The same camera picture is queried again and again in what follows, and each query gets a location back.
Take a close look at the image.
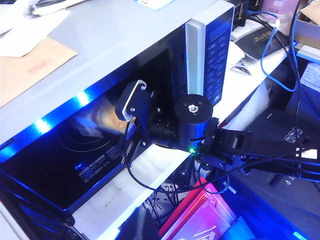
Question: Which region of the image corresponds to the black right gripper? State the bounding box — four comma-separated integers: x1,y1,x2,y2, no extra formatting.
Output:
117,79,181,148

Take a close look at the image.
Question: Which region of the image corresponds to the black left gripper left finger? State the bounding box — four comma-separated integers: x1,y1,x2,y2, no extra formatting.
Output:
117,206,146,240

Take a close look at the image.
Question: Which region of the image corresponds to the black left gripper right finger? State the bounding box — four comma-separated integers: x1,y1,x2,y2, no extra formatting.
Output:
144,207,161,240

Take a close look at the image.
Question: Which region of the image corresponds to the white blue snack box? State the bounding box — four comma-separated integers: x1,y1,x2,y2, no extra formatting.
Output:
82,98,128,141

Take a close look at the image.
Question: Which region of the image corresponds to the magenta gift box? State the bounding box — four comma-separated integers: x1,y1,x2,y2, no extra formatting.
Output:
158,179,239,240

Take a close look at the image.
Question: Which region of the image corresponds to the black white Midea microwave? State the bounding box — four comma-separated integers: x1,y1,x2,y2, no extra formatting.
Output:
0,0,236,218

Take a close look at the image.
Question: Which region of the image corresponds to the brown cardboard box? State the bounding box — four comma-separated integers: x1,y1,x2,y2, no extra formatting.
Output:
295,4,320,48

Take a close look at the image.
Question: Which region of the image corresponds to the white power strip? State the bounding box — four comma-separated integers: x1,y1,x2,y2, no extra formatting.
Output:
147,182,181,209

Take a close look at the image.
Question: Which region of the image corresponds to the white table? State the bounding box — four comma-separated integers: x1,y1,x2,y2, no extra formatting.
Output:
72,42,296,240

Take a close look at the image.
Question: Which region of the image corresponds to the brown paper envelope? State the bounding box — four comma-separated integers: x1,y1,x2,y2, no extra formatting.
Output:
0,37,79,107

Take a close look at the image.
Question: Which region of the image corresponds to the long black cream tool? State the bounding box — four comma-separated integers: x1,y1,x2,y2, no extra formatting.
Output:
27,0,86,16

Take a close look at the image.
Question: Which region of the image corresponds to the white paper sheet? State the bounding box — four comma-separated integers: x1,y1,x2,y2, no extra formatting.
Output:
0,4,72,57

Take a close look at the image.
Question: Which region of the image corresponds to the black paper shredder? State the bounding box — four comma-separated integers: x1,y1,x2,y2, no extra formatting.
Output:
217,59,320,240

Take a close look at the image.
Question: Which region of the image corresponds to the pink round container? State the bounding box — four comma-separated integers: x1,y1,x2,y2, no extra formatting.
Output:
261,0,301,25

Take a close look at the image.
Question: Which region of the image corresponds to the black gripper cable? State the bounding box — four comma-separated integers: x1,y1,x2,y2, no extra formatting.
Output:
121,117,231,196

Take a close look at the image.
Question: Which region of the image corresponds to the blue ethernet cable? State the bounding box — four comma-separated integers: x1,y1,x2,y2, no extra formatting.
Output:
248,2,301,93

